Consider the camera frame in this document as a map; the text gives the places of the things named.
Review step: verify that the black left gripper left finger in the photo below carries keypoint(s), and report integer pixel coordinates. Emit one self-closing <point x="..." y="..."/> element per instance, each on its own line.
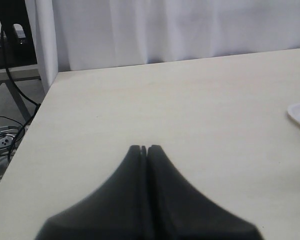
<point x="118" y="210"/>

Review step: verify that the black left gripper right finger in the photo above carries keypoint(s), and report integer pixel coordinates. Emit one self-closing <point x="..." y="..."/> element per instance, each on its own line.
<point x="180" y="212"/>

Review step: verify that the white power strip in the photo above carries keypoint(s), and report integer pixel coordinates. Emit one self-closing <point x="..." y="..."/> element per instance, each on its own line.
<point x="7" y="134"/>

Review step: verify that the grey side table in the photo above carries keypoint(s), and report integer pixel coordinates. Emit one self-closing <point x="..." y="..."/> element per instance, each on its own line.
<point x="21" y="73"/>

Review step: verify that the white backdrop curtain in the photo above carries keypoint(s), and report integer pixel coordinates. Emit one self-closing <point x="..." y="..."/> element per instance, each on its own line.
<point x="73" y="35"/>

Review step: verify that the black monitor stand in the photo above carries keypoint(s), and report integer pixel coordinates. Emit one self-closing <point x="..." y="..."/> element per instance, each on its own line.
<point x="18" y="41"/>

